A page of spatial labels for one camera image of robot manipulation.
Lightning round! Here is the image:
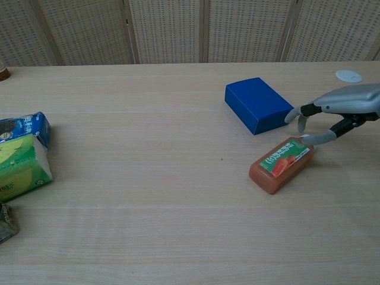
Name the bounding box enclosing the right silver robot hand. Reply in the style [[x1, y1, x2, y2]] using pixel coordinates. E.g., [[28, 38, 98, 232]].
[[284, 83, 380, 146]]

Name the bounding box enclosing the blue cardboard box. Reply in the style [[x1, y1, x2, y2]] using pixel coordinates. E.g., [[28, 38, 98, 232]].
[[224, 77, 295, 136]]

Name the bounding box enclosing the orange juice bottle green label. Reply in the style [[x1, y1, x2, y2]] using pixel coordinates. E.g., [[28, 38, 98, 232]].
[[248, 135, 316, 195]]

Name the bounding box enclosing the woven bamboo screen panel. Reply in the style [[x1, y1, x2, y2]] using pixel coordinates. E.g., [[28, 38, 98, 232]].
[[31, 0, 140, 65], [0, 0, 62, 67], [124, 0, 208, 65], [278, 0, 380, 62], [203, 0, 299, 63]]

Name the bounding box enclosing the blue cookie packet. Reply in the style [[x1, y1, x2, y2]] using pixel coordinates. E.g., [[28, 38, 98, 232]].
[[0, 111, 52, 148]]

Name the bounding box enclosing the green tissue pack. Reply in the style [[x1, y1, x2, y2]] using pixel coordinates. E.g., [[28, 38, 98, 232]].
[[0, 134, 54, 203]]

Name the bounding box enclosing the brown sauce bottle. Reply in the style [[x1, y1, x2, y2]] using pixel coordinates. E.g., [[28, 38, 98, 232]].
[[0, 58, 11, 82]]

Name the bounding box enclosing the dark foil snack bag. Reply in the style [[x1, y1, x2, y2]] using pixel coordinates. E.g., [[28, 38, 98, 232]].
[[0, 202, 20, 245]]

